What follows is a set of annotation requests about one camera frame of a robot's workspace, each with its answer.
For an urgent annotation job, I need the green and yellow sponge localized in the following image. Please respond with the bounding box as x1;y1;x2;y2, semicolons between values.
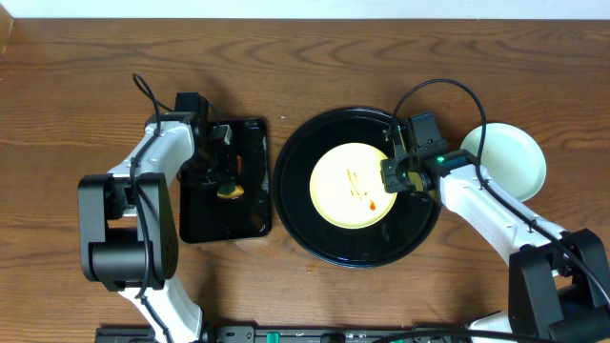
216;184;244;199

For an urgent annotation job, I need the yellow plate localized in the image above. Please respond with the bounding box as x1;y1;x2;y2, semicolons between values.
309;143;397;230

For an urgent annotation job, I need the light blue plate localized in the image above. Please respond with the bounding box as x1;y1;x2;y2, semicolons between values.
481;123;547;202

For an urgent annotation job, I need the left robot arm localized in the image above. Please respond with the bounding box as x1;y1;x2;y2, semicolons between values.
77;111;233;342

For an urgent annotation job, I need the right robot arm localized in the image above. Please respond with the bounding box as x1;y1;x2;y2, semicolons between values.
381;116;609;342

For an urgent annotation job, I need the black rectangular tray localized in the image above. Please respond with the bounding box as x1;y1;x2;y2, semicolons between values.
178;119;272;244

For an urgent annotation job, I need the black round tray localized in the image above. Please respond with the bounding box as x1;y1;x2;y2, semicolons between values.
273;107;440;268

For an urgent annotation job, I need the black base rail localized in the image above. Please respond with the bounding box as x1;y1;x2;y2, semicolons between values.
93;325;473;343

